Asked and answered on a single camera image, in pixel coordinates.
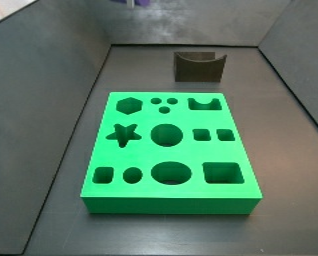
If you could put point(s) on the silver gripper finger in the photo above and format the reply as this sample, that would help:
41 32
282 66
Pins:
132 3

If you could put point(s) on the purple cylinder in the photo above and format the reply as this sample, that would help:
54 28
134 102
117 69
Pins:
138 2

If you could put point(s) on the black curved cradle stand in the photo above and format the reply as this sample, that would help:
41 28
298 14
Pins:
198 67

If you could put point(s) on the green shape sorter block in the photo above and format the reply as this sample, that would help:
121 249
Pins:
169 157

